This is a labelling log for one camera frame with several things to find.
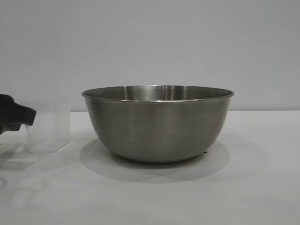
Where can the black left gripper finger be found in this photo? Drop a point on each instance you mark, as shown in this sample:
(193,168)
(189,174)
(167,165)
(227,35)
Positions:
(10,128)
(16,110)

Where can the clear plastic measuring cup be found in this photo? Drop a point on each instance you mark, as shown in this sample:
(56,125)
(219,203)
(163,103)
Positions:
(54,131)

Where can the stainless steel mixing bowl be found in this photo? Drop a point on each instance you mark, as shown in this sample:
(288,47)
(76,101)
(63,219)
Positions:
(157,126)

